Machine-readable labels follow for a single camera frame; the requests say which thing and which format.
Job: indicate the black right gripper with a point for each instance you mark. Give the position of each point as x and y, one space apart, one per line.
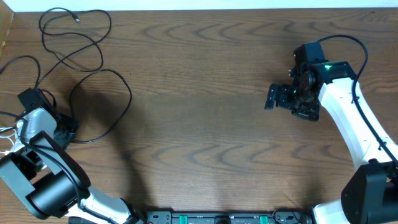
309 113

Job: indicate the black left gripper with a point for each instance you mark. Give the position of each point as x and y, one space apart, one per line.
66 131

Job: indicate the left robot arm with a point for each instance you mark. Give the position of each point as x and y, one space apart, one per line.
46 180

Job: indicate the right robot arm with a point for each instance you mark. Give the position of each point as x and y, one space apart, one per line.
370 196

